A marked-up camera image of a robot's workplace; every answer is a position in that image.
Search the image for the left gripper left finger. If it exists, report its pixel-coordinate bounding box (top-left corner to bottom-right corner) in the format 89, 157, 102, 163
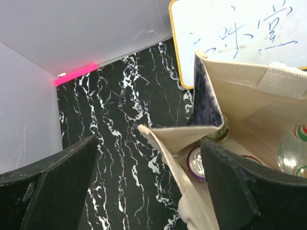
0, 136, 98, 230

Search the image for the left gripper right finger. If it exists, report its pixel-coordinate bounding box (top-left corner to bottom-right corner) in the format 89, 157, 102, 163
201, 138, 307, 230

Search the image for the clear glass bottle green cap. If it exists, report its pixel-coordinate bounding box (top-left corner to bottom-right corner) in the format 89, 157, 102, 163
206, 116, 230, 144

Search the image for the red cola can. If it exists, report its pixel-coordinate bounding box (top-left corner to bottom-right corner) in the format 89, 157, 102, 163
242, 155, 262, 165

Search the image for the cream canvas tote bag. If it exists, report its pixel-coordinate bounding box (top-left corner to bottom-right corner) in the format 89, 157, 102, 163
138, 52, 307, 230

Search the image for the small whiteboard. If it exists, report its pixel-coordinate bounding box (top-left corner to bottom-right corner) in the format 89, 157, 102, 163
168, 0, 307, 89

